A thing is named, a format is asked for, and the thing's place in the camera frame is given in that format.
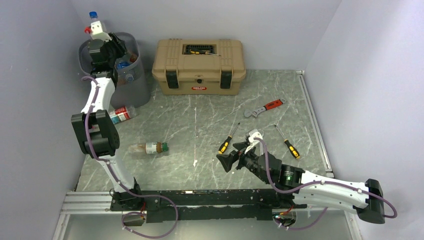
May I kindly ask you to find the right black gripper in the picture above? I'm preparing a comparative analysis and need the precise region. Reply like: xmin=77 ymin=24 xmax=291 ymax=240
xmin=216 ymin=141 xmax=271 ymax=184

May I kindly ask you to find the blue label bottle white cap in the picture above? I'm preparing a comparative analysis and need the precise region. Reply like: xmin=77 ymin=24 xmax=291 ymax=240
xmin=116 ymin=59 xmax=131 ymax=70

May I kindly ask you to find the brown tea bottle green cap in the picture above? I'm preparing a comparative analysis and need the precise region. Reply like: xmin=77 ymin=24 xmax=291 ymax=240
xmin=128 ymin=141 xmax=169 ymax=155

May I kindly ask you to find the clear bottle red cap front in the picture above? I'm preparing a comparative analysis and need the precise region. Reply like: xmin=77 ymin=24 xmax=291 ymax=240
xmin=126 ymin=50 xmax=138 ymax=64

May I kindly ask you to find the Pepsi bottle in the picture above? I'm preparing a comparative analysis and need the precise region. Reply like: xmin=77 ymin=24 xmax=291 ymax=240
xmin=89 ymin=11 xmax=99 ymax=23

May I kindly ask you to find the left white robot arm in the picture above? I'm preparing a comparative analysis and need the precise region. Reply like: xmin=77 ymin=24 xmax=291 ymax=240
xmin=71 ymin=33 xmax=144 ymax=211

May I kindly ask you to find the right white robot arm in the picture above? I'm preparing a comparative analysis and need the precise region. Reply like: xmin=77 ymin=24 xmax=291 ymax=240
xmin=216 ymin=142 xmax=387 ymax=224

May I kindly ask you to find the grey mesh waste bin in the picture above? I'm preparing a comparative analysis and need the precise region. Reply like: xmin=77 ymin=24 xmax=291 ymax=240
xmin=78 ymin=32 xmax=152 ymax=109

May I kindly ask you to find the red label bottle by bin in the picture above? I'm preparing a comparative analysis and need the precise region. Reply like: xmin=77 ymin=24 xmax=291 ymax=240
xmin=109 ymin=105 xmax=137 ymax=125

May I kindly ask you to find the yellow black screwdriver left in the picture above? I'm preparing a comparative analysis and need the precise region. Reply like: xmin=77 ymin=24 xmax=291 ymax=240
xmin=218 ymin=122 xmax=241 ymax=155

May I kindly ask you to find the yellow black screwdriver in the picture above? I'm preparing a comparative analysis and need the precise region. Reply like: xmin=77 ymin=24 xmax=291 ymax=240
xmin=274 ymin=124 xmax=301 ymax=159
xmin=218 ymin=122 xmax=241 ymax=155

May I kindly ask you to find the yellow black screwdriver right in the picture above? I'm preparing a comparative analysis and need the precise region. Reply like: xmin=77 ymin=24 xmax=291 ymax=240
xmin=274 ymin=124 xmax=301 ymax=159

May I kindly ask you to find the tan plastic toolbox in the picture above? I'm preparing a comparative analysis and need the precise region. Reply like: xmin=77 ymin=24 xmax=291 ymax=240
xmin=152 ymin=38 xmax=247 ymax=96

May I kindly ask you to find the screwdriver on toolbox lid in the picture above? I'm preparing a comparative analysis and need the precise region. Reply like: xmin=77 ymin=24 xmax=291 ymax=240
xmin=185 ymin=48 xmax=220 ymax=56

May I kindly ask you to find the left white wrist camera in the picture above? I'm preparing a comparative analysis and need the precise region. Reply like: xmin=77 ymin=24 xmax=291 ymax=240
xmin=90 ymin=20 xmax=112 ymax=42

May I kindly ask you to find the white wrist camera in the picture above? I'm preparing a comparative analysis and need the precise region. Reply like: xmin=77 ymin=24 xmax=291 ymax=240
xmin=244 ymin=128 xmax=263 ymax=154
xmin=90 ymin=20 xmax=112 ymax=42

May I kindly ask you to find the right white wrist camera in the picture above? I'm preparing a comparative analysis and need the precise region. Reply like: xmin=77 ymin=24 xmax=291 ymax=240
xmin=244 ymin=128 xmax=263 ymax=154

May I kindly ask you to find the red handled adjustable wrench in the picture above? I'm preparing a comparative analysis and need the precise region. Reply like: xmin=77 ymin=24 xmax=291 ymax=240
xmin=243 ymin=98 xmax=286 ymax=118

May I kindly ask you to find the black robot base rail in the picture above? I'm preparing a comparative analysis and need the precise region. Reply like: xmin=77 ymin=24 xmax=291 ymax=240
xmin=110 ymin=188 xmax=295 ymax=223

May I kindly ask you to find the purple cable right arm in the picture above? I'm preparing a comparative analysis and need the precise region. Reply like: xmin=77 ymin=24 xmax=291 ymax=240
xmin=255 ymin=137 xmax=398 ymax=231

